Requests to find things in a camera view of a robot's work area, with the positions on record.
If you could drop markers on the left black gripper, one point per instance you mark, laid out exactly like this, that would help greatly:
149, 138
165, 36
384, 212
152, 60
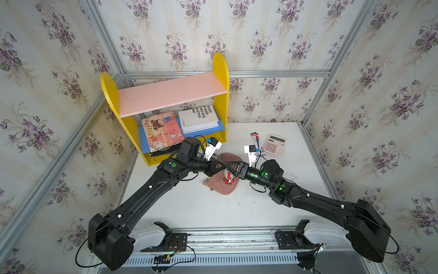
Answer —
213, 165

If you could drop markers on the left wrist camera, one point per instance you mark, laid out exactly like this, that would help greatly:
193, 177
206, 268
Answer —
213, 144

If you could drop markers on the white red plush keychain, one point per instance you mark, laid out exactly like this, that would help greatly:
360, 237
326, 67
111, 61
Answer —
228, 178

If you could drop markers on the pink corduroy bag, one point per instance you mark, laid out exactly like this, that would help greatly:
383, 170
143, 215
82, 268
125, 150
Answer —
216, 183

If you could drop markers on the white book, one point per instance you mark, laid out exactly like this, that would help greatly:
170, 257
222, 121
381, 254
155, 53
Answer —
199, 118

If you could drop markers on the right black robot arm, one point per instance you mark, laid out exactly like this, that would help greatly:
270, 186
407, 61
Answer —
367, 231

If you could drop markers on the black notebook stack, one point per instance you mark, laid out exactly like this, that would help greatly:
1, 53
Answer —
165, 151

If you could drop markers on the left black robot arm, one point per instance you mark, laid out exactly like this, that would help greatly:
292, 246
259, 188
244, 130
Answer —
110, 236

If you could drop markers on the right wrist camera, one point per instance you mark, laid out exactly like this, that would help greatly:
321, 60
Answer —
254, 154

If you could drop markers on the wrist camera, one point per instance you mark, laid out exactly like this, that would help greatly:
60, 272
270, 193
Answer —
213, 144
254, 154

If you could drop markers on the white blue pen box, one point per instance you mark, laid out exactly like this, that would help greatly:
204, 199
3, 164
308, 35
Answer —
258, 143

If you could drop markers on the white vent grille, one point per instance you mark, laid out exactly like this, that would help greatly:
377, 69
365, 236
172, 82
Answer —
216, 259

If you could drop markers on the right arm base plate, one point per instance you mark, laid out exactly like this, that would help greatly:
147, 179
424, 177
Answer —
296, 239

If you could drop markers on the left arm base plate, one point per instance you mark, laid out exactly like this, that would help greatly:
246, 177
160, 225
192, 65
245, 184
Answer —
160, 238

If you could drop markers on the pink cartoon spiral notebook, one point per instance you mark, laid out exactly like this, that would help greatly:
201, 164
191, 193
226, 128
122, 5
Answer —
159, 132

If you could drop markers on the pink calculator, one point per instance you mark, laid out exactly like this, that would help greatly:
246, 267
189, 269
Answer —
275, 145

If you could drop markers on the aluminium mounting rail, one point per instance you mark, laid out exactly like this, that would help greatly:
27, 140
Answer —
249, 239

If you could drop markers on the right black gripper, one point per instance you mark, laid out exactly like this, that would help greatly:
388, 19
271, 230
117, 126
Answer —
241, 166

